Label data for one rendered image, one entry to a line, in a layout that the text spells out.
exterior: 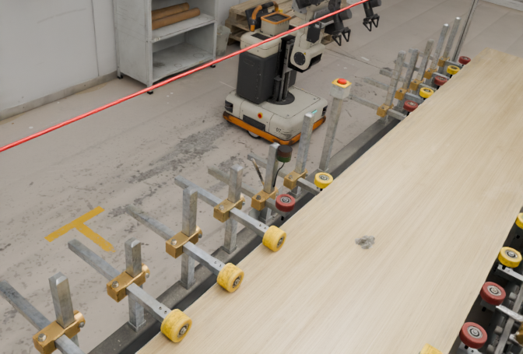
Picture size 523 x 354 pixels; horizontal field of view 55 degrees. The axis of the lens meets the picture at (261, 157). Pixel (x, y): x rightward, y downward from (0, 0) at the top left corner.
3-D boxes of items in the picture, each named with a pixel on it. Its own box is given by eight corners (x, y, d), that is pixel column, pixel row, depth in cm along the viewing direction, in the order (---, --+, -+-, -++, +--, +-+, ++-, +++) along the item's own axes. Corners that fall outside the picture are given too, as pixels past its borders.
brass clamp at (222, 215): (212, 216, 192) (212, 206, 189) (233, 200, 201) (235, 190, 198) (224, 224, 189) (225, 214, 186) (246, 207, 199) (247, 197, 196)
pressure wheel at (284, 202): (269, 219, 212) (272, 198, 206) (279, 211, 218) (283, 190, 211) (284, 229, 209) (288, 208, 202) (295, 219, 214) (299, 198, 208)
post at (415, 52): (393, 117, 334) (412, 49, 307) (395, 114, 336) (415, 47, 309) (398, 118, 332) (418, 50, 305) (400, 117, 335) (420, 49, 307)
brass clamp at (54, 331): (33, 346, 140) (30, 335, 137) (74, 316, 149) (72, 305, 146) (46, 359, 137) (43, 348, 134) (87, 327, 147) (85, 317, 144)
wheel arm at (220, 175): (207, 175, 229) (207, 167, 227) (212, 172, 232) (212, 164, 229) (284, 219, 210) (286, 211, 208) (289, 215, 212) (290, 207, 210)
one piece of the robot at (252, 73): (232, 107, 416) (240, 8, 369) (270, 87, 454) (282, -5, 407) (264, 123, 401) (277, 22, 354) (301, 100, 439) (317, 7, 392)
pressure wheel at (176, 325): (166, 311, 145) (183, 306, 152) (156, 334, 146) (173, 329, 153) (181, 322, 143) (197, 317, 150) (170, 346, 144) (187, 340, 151)
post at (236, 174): (222, 257, 212) (230, 165, 184) (227, 253, 214) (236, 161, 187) (229, 261, 210) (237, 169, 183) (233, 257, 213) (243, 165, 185)
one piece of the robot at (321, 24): (300, 39, 364) (305, 9, 352) (320, 30, 383) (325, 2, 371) (319, 46, 357) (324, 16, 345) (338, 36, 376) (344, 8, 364)
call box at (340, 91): (328, 96, 236) (331, 82, 232) (335, 92, 241) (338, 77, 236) (341, 102, 233) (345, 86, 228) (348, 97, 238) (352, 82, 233)
